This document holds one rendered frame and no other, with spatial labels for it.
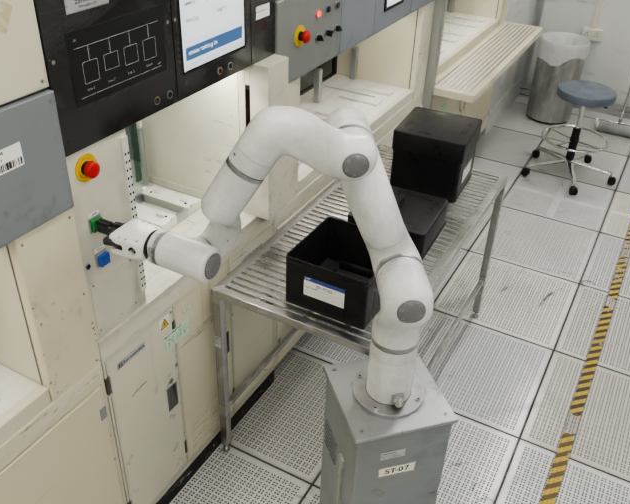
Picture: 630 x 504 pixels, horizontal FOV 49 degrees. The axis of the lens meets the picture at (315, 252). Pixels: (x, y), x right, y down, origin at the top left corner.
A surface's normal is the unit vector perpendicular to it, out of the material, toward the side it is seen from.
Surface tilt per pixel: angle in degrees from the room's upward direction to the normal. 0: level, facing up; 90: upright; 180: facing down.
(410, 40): 90
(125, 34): 90
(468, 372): 0
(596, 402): 0
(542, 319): 0
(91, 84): 90
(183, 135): 90
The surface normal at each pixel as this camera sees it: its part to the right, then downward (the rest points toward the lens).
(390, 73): -0.48, 0.47
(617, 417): 0.04, -0.83
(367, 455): 0.28, 0.54
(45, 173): 0.88, 0.29
